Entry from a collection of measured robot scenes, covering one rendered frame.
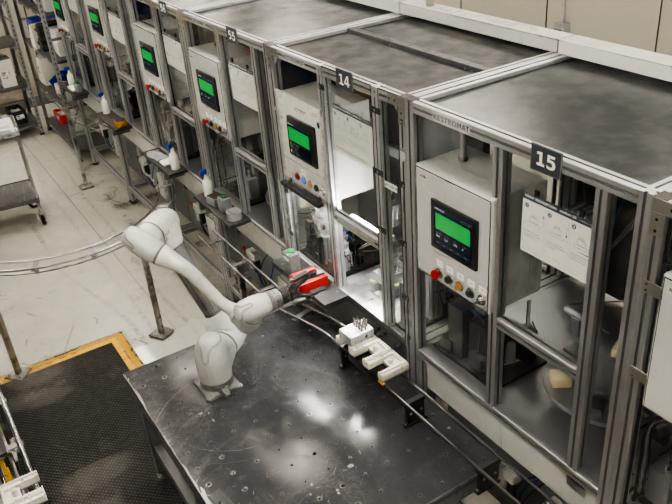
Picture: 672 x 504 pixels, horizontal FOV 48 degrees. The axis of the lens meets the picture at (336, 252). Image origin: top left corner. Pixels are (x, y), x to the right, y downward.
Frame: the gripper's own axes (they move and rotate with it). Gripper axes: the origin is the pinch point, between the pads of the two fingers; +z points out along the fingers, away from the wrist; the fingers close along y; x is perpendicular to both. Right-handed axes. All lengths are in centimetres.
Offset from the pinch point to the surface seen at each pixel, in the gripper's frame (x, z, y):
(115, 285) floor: 251, -37, -113
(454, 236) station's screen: -73, 18, 48
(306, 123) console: 34, 20, 61
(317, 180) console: 29.0, 20.3, 33.9
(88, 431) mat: 103, -102, -111
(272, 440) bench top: -33, -47, -44
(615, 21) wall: 156, 379, 21
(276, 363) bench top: 12, -21, -44
